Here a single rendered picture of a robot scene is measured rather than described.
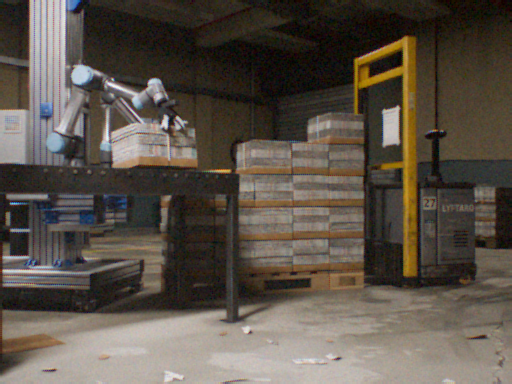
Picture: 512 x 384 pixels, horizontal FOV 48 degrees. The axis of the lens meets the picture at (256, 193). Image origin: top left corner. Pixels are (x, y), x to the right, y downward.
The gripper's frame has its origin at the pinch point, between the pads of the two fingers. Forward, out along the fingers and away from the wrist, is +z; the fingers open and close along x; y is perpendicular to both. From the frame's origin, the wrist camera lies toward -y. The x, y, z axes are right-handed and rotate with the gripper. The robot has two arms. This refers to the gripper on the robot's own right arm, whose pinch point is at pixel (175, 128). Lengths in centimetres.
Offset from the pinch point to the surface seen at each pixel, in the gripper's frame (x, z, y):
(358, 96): -216, -64, 15
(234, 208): -24, 47, 8
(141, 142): 17.5, 3.2, 9.5
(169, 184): 17.6, 36.7, 0.3
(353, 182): -163, 17, 26
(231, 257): -21, 69, 23
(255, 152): -91, -16, 37
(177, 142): -5.1, 2.1, 9.1
